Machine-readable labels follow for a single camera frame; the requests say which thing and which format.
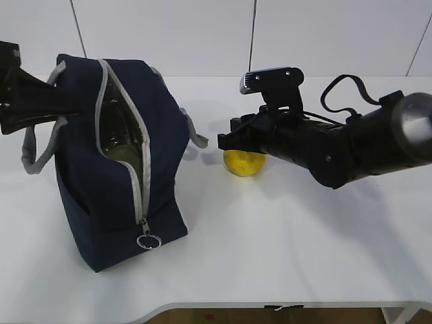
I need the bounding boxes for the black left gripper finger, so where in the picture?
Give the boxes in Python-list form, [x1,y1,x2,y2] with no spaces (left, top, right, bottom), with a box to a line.
[1,114,78,135]
[13,65,81,118]

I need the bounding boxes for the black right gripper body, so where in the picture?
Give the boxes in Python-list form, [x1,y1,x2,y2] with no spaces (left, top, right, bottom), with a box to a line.
[217,106,304,159]

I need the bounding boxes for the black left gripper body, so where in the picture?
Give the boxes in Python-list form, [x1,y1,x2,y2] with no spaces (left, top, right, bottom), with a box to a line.
[1,41,22,134]

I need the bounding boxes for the yellow pear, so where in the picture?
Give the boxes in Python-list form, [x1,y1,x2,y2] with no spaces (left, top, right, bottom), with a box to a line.
[223,150,267,177]

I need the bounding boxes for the navy blue lunch bag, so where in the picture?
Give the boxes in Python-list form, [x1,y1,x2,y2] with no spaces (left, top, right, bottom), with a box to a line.
[20,53,209,273]

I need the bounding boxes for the green lid glass container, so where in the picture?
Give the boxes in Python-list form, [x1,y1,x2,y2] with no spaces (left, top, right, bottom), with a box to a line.
[99,78,142,172]

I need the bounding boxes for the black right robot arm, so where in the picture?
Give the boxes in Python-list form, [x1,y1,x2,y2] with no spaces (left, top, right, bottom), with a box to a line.
[217,91,431,189]

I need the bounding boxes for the white table leg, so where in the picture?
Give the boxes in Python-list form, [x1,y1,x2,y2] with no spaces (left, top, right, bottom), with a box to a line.
[381,306,420,324]

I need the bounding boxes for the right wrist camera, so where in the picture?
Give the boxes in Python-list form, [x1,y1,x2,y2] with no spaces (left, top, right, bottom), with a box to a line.
[240,67,304,113]

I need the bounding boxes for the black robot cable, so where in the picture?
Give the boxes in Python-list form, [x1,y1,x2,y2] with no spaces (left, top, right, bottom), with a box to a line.
[303,74,382,126]

